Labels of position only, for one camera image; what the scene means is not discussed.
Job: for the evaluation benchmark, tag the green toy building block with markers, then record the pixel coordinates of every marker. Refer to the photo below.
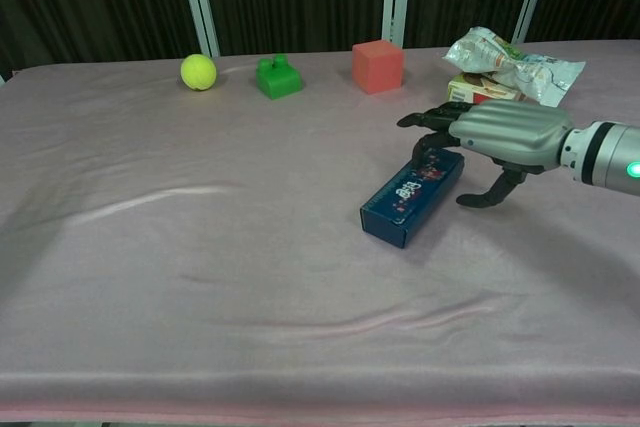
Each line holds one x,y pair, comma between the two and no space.
277,81

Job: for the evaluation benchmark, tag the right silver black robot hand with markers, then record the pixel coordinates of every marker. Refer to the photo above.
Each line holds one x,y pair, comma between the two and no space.
515,132

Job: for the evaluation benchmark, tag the dark blue rectangular box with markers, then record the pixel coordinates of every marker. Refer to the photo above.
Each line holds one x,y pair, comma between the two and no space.
405,202

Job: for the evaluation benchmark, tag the crumpled silver snack bag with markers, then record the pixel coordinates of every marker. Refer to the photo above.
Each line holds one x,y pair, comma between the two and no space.
525,69

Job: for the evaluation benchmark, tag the yellow tennis ball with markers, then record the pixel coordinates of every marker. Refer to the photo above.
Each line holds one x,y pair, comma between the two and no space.
198,72

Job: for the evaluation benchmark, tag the red foam cube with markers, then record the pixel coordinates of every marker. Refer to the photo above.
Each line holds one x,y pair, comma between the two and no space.
377,67

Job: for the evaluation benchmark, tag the pink tablecloth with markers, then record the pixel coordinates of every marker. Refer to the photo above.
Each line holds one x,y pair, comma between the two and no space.
200,247

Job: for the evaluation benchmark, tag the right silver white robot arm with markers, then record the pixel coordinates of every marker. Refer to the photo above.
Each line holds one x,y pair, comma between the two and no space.
605,157

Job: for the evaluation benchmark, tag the red white cardboard box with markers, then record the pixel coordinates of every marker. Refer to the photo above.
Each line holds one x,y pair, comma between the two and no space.
465,92

